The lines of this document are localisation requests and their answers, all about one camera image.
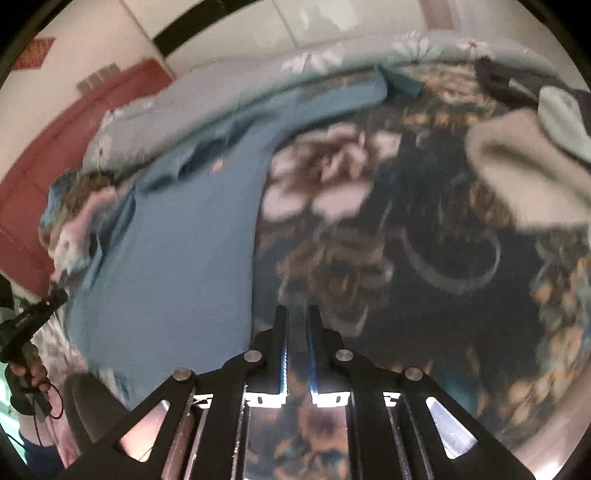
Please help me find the grey wall switch plate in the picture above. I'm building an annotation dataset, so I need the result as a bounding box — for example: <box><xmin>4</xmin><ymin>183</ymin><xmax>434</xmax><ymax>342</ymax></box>
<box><xmin>76</xmin><ymin>62</ymin><xmax>121</xmax><ymax>93</ymax></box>

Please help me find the person's left hand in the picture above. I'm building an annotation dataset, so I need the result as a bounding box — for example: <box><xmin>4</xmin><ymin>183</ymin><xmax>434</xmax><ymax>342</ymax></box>
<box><xmin>9</xmin><ymin>344</ymin><xmax>49</xmax><ymax>393</ymax></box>

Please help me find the red wooden headboard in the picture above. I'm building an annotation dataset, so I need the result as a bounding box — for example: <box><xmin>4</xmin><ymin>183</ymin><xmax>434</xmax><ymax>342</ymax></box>
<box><xmin>0</xmin><ymin>58</ymin><xmax>176</xmax><ymax>296</ymax></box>

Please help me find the dark floral blanket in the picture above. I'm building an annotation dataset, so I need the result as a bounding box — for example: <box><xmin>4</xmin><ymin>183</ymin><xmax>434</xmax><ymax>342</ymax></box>
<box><xmin>245</xmin><ymin>60</ymin><xmax>591</xmax><ymax>480</ymax></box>

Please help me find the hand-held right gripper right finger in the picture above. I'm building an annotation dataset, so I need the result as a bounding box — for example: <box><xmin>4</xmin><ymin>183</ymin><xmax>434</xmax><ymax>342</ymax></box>
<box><xmin>307</xmin><ymin>305</ymin><xmax>537</xmax><ymax>480</ymax></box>

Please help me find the beige garment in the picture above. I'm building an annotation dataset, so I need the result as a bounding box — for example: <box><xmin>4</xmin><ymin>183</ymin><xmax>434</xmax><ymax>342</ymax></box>
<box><xmin>464</xmin><ymin>111</ymin><xmax>591</xmax><ymax>232</ymax></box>

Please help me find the blue garment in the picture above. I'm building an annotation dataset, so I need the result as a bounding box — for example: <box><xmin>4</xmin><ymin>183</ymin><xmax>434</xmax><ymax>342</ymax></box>
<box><xmin>65</xmin><ymin>65</ymin><xmax>423</xmax><ymax>411</ymax></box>

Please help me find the pale mint garment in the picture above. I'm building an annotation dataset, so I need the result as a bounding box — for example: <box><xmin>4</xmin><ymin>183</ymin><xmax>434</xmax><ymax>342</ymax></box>
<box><xmin>538</xmin><ymin>85</ymin><xmax>591</xmax><ymax>158</ymax></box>

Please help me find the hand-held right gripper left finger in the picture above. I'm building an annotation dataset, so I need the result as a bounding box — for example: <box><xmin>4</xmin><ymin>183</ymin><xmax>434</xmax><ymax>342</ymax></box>
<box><xmin>60</xmin><ymin>305</ymin><xmax>290</xmax><ymax>480</ymax></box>

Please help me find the grey cloth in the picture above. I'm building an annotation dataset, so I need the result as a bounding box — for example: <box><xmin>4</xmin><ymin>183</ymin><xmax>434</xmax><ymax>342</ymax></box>
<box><xmin>62</xmin><ymin>371</ymin><xmax>134</xmax><ymax>457</ymax></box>

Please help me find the light grey floral quilt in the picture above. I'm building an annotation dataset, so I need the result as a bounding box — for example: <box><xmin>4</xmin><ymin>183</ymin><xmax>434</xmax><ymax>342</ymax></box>
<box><xmin>83</xmin><ymin>30</ymin><xmax>555</xmax><ymax>171</ymax></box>

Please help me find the black cable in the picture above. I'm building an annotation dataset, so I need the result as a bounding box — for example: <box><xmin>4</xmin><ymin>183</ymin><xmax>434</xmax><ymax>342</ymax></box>
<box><xmin>34</xmin><ymin>378</ymin><xmax>64</xmax><ymax>446</ymax></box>

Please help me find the person's left forearm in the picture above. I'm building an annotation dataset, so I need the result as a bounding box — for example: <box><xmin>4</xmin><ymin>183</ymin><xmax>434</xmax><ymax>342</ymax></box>
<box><xmin>16</xmin><ymin>411</ymin><xmax>65</xmax><ymax>480</ymax></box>

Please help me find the dark garment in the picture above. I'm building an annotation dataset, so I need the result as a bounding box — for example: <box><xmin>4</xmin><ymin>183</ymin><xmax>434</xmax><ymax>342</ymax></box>
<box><xmin>473</xmin><ymin>55</ymin><xmax>573</xmax><ymax>112</ymax></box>

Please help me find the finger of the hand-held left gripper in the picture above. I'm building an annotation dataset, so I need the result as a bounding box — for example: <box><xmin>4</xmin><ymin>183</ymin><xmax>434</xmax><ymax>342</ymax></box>
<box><xmin>14</xmin><ymin>288</ymin><xmax>69</xmax><ymax>330</ymax></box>

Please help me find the red wall decoration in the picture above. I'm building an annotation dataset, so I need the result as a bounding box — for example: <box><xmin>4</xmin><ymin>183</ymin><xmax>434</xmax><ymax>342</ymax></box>
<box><xmin>11</xmin><ymin>37</ymin><xmax>56</xmax><ymax>72</ymax></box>

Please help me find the black wall trim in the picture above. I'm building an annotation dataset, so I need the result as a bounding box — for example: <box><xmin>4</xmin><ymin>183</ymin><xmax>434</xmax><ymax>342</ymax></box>
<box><xmin>152</xmin><ymin>0</ymin><xmax>296</xmax><ymax>58</ymax></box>

